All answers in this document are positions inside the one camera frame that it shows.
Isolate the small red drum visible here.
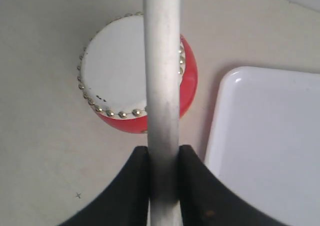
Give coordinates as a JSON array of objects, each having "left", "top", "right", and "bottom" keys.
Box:
[{"left": 75, "top": 11, "right": 199, "bottom": 134}]

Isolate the white rectangular plastic tray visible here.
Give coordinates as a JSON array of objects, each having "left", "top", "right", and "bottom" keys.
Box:
[{"left": 204, "top": 66, "right": 320, "bottom": 225}]

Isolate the wooden drumstick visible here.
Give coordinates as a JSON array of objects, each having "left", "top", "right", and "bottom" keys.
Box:
[{"left": 143, "top": 0, "right": 182, "bottom": 225}]

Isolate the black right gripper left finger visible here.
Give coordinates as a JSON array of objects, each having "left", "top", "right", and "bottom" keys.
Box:
[{"left": 61, "top": 146, "right": 150, "bottom": 226}]

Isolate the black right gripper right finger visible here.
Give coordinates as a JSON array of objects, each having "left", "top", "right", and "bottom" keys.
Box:
[{"left": 177, "top": 145, "right": 282, "bottom": 226}]

